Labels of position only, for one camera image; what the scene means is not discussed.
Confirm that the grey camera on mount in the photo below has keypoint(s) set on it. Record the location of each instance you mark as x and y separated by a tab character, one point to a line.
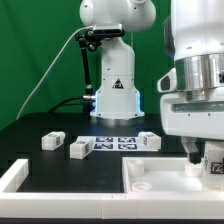
108	30

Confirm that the white square tabletop part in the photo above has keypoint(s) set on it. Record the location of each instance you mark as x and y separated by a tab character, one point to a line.
162	174

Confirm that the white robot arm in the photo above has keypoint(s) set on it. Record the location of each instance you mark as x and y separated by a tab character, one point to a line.
195	30

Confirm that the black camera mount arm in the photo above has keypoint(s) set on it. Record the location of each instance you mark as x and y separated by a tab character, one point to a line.
87	66

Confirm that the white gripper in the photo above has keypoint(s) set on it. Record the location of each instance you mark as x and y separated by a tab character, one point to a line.
189	119

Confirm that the tag marker sheet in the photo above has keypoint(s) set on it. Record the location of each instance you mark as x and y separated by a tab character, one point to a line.
111	143

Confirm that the white U-shaped fence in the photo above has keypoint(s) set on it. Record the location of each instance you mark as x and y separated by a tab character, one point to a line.
125	205

